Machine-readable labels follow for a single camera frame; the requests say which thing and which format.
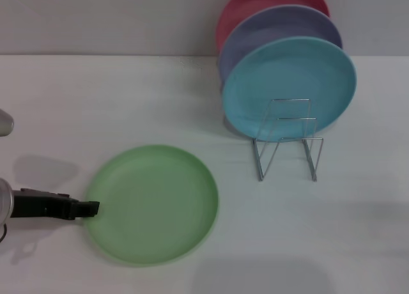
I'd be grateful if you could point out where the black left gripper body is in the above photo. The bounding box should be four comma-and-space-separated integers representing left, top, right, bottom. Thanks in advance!
11, 188, 72, 221

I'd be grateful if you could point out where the green plastic plate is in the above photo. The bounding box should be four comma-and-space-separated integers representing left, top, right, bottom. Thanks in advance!
85, 144, 220, 268

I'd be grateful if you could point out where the teal plastic plate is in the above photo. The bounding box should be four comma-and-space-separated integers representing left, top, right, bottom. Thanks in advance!
222, 35, 357, 143

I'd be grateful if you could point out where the purple plastic plate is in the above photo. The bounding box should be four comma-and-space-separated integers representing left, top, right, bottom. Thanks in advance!
218, 5, 344, 84

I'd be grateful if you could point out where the red plastic plate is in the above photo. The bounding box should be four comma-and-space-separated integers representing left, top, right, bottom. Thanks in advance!
215, 0, 330, 54

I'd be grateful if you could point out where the metal wire plate rack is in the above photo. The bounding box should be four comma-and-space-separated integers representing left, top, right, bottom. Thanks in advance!
220, 98, 324, 182

